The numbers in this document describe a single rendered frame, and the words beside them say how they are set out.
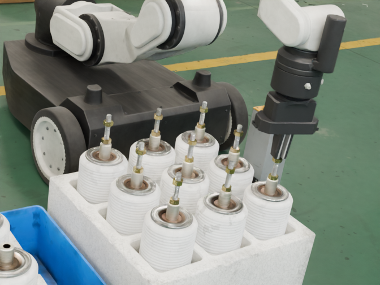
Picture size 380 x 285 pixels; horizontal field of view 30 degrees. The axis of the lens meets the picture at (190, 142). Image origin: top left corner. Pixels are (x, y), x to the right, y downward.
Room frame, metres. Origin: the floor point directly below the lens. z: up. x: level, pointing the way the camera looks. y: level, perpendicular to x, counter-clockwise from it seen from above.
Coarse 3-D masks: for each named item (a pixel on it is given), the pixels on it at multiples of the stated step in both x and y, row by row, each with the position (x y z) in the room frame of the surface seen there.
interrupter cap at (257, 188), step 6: (252, 186) 1.22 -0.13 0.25; (258, 186) 1.23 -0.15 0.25; (264, 186) 1.23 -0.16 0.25; (282, 186) 1.24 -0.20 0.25; (252, 192) 1.20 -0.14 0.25; (258, 192) 1.20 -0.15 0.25; (264, 192) 1.21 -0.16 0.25; (276, 192) 1.22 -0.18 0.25; (282, 192) 1.22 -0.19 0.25; (264, 198) 1.18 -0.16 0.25; (270, 198) 1.19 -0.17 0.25; (276, 198) 1.19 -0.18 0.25; (282, 198) 1.19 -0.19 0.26
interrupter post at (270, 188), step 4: (268, 180) 1.21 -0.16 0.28; (272, 180) 1.21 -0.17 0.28; (276, 180) 1.21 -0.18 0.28; (268, 184) 1.21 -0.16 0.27; (272, 184) 1.21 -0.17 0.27; (276, 184) 1.21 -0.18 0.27; (268, 188) 1.21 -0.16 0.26; (272, 188) 1.21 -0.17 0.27; (276, 188) 1.21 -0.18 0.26; (268, 192) 1.21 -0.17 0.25; (272, 192) 1.21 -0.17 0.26
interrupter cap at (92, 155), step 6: (90, 150) 1.26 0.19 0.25; (96, 150) 1.26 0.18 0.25; (114, 150) 1.27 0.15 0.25; (90, 156) 1.23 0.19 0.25; (96, 156) 1.24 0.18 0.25; (114, 156) 1.25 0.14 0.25; (120, 156) 1.25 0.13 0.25; (96, 162) 1.21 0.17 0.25; (102, 162) 1.21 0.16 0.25; (108, 162) 1.22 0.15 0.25; (114, 162) 1.22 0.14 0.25; (120, 162) 1.23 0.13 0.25
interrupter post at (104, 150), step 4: (100, 144) 1.24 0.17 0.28; (100, 148) 1.24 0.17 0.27; (104, 148) 1.23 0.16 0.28; (108, 148) 1.24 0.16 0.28; (100, 152) 1.24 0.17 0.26; (104, 152) 1.23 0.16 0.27; (108, 152) 1.24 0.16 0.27; (100, 156) 1.24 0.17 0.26; (104, 156) 1.23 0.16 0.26; (108, 156) 1.24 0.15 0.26
